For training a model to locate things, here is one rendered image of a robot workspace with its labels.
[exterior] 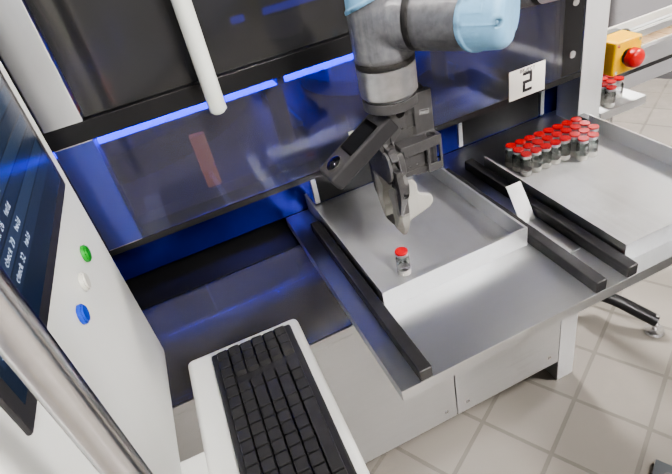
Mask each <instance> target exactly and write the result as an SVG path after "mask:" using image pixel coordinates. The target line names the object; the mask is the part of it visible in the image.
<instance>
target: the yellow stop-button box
mask: <svg viewBox="0 0 672 474"><path fill-rule="evenodd" d="M641 41H642V34H640V33H635V32H631V31H626V30H621V29H618V28H614V29H611V30H608V31H607V40H606V49H605V59H604V69H603V74H604V75H608V76H611V77H613V76H616V75H619V74H621V73H624V72H626V71H629V70H631V69H634V68H630V67H627V66H625V64H624V57H625V55H626V53H627V52H628V50H629V49H631V48H632V47H638V48H641Z"/></svg>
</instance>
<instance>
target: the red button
mask: <svg viewBox="0 0 672 474"><path fill-rule="evenodd" d="M644 59H645V51H644V50H643V49H642V48H638V47H632V48H631V49H629V50H628V52H627V53H626V55H625V57H624V64H625V66H627V67H630V68H636V67H638V66H640V65H641V64H642V63H643V61H644Z"/></svg>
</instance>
